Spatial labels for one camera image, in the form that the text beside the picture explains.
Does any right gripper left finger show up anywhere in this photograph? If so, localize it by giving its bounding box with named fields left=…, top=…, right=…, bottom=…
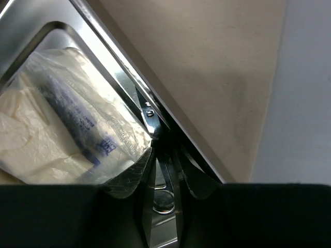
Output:
left=1, top=148, right=156, bottom=247

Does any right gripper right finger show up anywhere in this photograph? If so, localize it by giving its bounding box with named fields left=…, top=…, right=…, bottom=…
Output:
left=172, top=150, right=330, bottom=247

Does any beige surgical wrap cloth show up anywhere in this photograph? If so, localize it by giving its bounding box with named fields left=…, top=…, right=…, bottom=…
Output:
left=102, top=1, right=286, bottom=182

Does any metal instrument tray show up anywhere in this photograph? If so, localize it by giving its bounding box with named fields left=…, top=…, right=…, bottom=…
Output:
left=0, top=0, right=236, bottom=248

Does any white glove packet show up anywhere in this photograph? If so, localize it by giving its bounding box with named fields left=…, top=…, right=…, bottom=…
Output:
left=1, top=48, right=152, bottom=184

